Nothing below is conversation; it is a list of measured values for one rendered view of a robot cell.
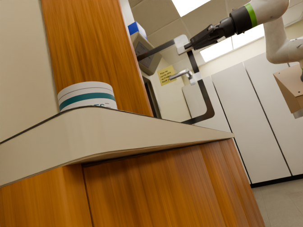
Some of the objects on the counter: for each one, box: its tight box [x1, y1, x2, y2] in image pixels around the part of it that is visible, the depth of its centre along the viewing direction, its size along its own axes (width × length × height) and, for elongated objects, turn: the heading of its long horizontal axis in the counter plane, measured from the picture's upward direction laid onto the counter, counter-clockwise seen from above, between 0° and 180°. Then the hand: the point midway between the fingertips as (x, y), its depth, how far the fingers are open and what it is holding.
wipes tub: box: [57, 82, 118, 112], centre depth 47 cm, size 13×13×15 cm
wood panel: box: [41, 0, 154, 117], centre depth 104 cm, size 49×3×140 cm, turn 17°
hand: (185, 48), depth 86 cm, fingers closed
